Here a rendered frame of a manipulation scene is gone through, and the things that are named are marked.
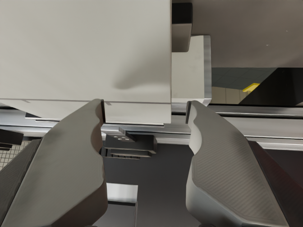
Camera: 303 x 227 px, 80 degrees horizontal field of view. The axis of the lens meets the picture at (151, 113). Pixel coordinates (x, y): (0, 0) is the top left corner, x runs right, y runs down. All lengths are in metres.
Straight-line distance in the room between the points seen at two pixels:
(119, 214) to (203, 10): 0.26
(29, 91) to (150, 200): 0.65
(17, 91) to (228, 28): 0.25
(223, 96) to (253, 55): 2.29
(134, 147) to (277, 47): 0.33
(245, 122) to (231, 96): 2.15
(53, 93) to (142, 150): 0.31
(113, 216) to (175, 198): 0.52
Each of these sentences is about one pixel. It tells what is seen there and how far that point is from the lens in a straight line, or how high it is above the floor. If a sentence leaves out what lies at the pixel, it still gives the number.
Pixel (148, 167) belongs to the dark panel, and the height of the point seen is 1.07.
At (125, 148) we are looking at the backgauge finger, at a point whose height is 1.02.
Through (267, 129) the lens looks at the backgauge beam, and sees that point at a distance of 0.55.
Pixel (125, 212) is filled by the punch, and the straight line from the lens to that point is 0.25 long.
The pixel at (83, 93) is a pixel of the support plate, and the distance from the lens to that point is 0.16.
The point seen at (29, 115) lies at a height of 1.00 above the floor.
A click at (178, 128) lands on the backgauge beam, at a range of 0.49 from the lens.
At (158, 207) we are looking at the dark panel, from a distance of 0.77.
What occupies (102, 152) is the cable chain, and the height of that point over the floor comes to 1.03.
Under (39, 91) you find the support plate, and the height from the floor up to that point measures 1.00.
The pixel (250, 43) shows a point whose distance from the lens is 0.32.
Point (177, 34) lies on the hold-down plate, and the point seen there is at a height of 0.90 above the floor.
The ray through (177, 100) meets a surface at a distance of 0.24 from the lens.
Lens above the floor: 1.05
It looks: 15 degrees down
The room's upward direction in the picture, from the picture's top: 176 degrees counter-clockwise
